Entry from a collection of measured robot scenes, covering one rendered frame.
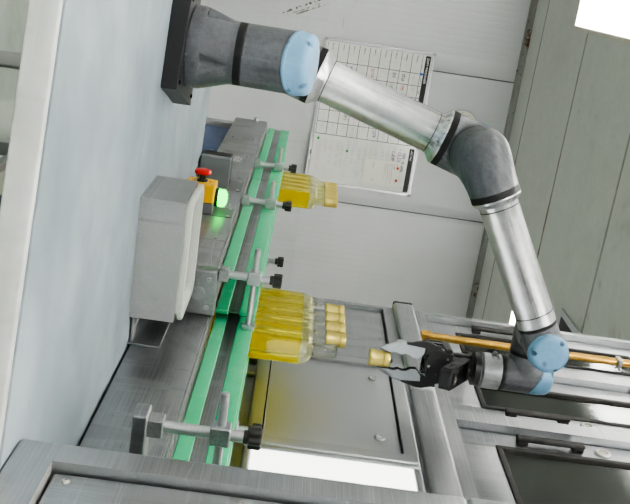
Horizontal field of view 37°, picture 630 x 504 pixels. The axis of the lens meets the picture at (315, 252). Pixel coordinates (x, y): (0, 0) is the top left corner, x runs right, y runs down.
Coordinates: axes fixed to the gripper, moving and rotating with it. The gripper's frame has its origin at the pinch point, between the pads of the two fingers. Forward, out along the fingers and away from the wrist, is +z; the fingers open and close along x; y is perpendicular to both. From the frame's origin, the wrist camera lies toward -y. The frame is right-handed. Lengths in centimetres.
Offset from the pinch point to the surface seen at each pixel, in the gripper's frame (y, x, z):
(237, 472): -92, 14, 26
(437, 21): 586, 102, -75
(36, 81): -90, 52, 52
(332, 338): 4.3, 1.6, 11.2
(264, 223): 39, 18, 29
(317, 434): -11.7, -13.6, 12.3
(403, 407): 4.0, -11.4, -6.2
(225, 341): -12.1, 2.9, 32.7
